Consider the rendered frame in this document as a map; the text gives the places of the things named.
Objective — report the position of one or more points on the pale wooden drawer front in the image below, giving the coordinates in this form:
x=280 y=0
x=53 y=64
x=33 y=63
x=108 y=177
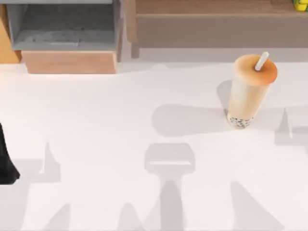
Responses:
x=68 y=61

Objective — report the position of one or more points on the bubble tea cup with straw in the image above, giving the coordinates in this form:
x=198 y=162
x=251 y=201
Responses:
x=247 y=96

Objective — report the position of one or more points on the yellow and green object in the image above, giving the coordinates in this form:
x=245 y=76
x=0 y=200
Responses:
x=300 y=4

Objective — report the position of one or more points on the grey pulled-out drawer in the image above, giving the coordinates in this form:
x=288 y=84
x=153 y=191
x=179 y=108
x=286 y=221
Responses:
x=67 y=26

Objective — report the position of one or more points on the wooden open shelf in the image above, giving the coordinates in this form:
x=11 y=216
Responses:
x=216 y=29

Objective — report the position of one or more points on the wooden cupboard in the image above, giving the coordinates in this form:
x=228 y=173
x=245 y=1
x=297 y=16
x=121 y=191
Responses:
x=6 y=38

